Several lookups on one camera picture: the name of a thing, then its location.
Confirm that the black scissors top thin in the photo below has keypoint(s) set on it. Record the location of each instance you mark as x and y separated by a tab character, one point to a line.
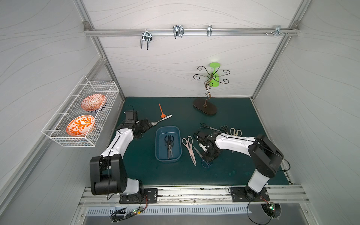
204	126

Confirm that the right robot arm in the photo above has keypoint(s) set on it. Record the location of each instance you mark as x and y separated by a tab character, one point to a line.
266	157

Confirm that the metal spoon white handle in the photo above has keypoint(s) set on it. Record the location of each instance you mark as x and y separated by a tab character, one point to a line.
154	123

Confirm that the blue plastic storage box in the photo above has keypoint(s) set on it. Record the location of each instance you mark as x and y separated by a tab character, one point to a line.
168	144

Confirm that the metal double hook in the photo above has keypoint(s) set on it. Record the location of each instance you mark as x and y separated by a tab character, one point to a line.
146	37
178	31

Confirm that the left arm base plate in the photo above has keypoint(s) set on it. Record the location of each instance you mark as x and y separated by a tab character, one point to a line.
146	195

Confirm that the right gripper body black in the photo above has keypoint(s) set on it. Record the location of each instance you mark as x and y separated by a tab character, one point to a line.
203	139

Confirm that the metal single hook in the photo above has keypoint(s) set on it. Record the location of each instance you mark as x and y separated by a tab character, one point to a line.
209	31

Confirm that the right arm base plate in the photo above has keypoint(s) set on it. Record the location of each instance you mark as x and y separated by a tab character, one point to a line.
239	194

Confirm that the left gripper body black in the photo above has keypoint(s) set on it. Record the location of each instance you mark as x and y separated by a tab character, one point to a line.
145	125

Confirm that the orange patterned bowl front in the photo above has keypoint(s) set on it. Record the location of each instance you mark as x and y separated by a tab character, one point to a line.
81	125

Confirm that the pink handled scissors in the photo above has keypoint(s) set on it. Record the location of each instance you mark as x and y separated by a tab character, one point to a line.
188	143

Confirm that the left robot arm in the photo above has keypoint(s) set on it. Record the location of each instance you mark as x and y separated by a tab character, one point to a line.
107	172

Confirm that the orange plastic spoon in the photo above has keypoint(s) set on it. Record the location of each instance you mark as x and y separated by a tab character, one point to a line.
162	114

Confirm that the orange patterned bowl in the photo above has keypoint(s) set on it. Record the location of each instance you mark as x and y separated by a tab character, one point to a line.
81	125
94	103

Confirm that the blue handled scissors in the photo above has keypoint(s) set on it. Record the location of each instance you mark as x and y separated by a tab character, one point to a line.
204	163

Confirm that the metal double hook left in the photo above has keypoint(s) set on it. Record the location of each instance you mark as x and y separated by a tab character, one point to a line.
146	37

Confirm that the white vent strip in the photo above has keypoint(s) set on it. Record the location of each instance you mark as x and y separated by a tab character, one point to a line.
153	210

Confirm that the green table mat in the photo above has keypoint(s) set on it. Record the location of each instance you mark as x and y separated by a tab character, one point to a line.
230	168

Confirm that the aluminium front rail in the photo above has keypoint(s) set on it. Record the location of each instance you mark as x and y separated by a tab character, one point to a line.
200	195

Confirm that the white wire basket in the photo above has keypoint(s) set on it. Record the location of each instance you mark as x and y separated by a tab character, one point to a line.
55	129

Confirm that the orange patterned bowl rear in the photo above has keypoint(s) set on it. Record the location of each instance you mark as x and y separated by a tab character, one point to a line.
94	103

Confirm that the metal double hook middle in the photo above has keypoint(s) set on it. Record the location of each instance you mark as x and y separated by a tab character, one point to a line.
178	31

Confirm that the metal hook right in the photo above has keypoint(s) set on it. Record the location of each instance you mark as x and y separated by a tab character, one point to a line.
277	32

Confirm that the black scissors by gripper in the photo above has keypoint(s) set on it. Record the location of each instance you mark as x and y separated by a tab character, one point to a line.
224	129

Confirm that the aluminium rail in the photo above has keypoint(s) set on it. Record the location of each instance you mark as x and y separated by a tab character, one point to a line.
200	195
202	32

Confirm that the beige handled kitchen scissors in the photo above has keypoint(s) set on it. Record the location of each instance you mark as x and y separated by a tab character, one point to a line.
235	132

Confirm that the black metal tree stand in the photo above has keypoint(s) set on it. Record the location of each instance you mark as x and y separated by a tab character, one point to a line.
203	104

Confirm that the aluminium top rail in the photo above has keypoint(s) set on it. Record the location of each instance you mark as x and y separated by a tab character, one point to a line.
202	32

